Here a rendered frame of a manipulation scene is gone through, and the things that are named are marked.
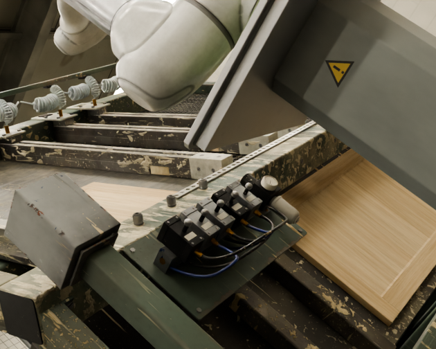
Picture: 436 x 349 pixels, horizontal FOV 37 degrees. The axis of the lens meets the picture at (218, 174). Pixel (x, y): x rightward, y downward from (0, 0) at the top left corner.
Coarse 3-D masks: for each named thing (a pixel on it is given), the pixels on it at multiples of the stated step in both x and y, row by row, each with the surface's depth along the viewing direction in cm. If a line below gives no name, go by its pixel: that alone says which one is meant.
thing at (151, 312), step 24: (96, 264) 117; (120, 264) 119; (96, 288) 119; (120, 288) 115; (144, 288) 117; (120, 312) 117; (144, 312) 114; (168, 312) 115; (144, 336) 116; (168, 336) 112; (192, 336) 113
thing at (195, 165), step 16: (0, 144) 258; (16, 144) 253; (32, 144) 249; (48, 144) 247; (64, 144) 243; (16, 160) 255; (32, 160) 249; (48, 160) 243; (64, 160) 238; (80, 160) 233; (96, 160) 228; (112, 160) 224; (128, 160) 219; (144, 160) 215; (160, 160) 211; (176, 160) 207; (192, 160) 203; (208, 160) 199; (224, 160) 198; (176, 176) 209; (192, 176) 205
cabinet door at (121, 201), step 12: (96, 192) 199; (108, 192) 198; (120, 192) 195; (132, 192) 194; (144, 192) 193; (156, 192) 191; (168, 192) 190; (108, 204) 186; (120, 204) 185; (132, 204) 184; (144, 204) 183; (120, 216) 176
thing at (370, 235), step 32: (352, 160) 268; (288, 192) 233; (320, 192) 241; (352, 192) 250; (384, 192) 259; (320, 224) 225; (352, 224) 233; (384, 224) 241; (416, 224) 249; (320, 256) 211; (352, 256) 218; (384, 256) 225; (416, 256) 232; (352, 288) 205; (384, 288) 212; (416, 288) 218; (384, 320) 201
